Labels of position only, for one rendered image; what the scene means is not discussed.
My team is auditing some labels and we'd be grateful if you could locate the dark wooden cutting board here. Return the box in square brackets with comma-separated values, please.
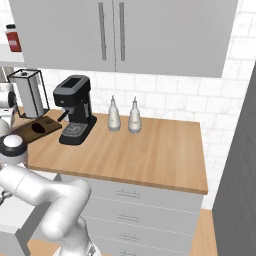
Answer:
[11, 115, 64, 145]

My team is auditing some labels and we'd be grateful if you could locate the dark avocado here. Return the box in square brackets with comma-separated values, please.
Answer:
[31, 121, 46, 134]

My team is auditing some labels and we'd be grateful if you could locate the white pointed bottle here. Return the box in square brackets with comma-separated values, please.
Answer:
[106, 94, 122, 133]
[127, 96, 143, 135]

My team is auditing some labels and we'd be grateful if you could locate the black coffee machine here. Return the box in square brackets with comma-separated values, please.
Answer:
[52, 74, 98, 146]

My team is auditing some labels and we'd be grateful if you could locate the grey drawer front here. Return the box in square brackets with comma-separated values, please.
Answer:
[83, 215, 198, 256]
[54, 173, 205, 215]
[88, 234, 193, 256]
[80, 196, 202, 236]

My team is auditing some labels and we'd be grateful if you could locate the grey cupboard door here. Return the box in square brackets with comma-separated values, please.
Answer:
[113, 0, 240, 79]
[8, 0, 117, 73]

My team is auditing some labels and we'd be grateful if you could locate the dark grey fridge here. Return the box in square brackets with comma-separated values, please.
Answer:
[212, 70, 256, 256]

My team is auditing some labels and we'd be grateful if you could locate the pale grey cabinet block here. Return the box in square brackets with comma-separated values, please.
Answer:
[0, 194, 52, 256]

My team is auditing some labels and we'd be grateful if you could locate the red bottle with black cap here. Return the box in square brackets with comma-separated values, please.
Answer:
[5, 23, 23, 53]

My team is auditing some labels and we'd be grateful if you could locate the grey cupboard door handle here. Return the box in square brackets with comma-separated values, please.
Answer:
[97, 2, 108, 61]
[118, 2, 127, 62]

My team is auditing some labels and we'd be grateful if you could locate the white wall shelf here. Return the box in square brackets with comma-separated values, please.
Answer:
[0, 43, 27, 65]

